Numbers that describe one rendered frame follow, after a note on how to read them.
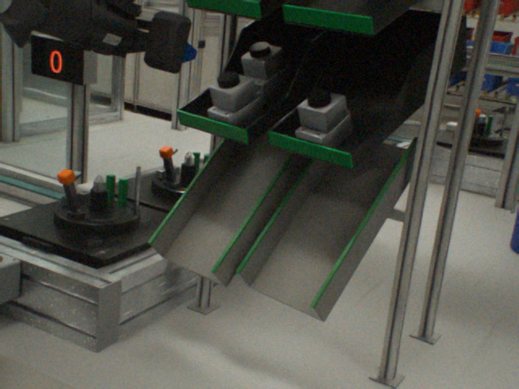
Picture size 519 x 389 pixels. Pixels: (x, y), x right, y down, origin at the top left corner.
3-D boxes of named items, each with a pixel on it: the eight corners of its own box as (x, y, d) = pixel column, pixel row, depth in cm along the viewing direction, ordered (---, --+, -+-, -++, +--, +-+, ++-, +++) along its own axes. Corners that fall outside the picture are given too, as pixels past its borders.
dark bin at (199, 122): (248, 146, 100) (237, 97, 96) (179, 125, 108) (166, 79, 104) (366, 50, 116) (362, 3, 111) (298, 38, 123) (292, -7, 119)
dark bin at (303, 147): (351, 171, 93) (345, 120, 89) (270, 147, 101) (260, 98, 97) (466, 65, 109) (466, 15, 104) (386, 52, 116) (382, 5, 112)
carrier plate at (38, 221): (102, 272, 114) (103, 258, 114) (-13, 231, 126) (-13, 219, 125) (195, 232, 134) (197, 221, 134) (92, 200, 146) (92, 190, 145)
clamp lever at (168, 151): (173, 185, 144) (166, 151, 140) (165, 183, 145) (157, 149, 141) (184, 175, 147) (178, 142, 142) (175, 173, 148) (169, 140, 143)
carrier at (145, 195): (200, 230, 136) (207, 163, 132) (97, 198, 147) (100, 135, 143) (268, 202, 156) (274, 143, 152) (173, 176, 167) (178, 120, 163)
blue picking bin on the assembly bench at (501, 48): (501, 60, 616) (505, 44, 613) (479, 57, 625) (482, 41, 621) (511, 58, 637) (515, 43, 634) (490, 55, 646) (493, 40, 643)
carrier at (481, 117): (508, 162, 213) (518, 117, 209) (422, 145, 224) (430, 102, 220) (528, 148, 233) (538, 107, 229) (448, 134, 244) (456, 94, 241)
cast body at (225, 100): (233, 136, 102) (221, 91, 98) (211, 128, 105) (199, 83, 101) (274, 107, 106) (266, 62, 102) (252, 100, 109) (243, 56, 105)
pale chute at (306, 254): (324, 322, 98) (313, 307, 94) (248, 287, 105) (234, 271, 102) (426, 155, 106) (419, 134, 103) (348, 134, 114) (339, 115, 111)
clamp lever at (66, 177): (76, 215, 123) (65, 177, 119) (66, 212, 124) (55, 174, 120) (92, 203, 125) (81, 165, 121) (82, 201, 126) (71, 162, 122)
